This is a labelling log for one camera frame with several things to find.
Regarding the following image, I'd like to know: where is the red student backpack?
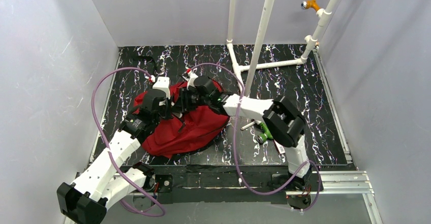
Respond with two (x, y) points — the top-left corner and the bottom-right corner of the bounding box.
(128, 80), (230, 158)

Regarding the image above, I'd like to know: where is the white pen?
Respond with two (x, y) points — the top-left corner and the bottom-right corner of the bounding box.
(240, 121), (256, 131)

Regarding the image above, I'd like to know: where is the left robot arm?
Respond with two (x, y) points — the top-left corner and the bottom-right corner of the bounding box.
(56, 87), (171, 223)

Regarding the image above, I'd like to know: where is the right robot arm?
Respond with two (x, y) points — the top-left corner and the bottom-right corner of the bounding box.
(177, 72), (311, 190)

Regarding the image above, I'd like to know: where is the small red white card box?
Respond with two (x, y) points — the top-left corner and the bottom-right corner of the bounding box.
(273, 140), (286, 155)

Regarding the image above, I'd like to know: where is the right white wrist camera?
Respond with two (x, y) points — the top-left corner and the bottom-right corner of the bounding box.
(186, 70), (198, 90)

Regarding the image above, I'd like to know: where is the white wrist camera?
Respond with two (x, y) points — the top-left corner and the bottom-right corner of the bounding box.
(186, 70), (198, 90)
(151, 77), (171, 99)

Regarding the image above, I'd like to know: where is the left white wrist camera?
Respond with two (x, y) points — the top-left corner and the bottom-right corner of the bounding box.
(151, 77), (171, 99)

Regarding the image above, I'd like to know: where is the white PVC pipe frame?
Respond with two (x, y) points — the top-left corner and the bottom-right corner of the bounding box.
(226, 0), (340, 94)

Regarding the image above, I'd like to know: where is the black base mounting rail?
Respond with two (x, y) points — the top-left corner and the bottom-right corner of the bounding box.
(71, 163), (375, 206)

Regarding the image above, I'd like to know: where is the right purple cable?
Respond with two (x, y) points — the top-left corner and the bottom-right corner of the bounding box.
(185, 62), (322, 213)

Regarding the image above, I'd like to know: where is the purple cable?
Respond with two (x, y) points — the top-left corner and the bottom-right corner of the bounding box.
(90, 67), (166, 218)
(185, 62), (322, 213)

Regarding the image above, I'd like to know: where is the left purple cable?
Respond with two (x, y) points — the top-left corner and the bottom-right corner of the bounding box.
(90, 67), (166, 218)

